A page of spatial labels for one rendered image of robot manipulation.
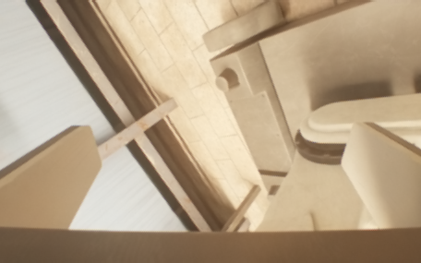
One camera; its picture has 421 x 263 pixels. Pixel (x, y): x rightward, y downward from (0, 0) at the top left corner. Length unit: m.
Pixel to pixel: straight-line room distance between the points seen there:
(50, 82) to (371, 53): 0.97
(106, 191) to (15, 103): 0.44
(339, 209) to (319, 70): 0.28
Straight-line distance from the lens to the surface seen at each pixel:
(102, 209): 1.03
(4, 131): 1.00
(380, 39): 0.47
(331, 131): 0.38
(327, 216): 0.31
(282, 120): 0.58
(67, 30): 1.12
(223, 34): 0.54
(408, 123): 0.36
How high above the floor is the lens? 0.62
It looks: 36 degrees down
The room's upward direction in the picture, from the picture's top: 132 degrees counter-clockwise
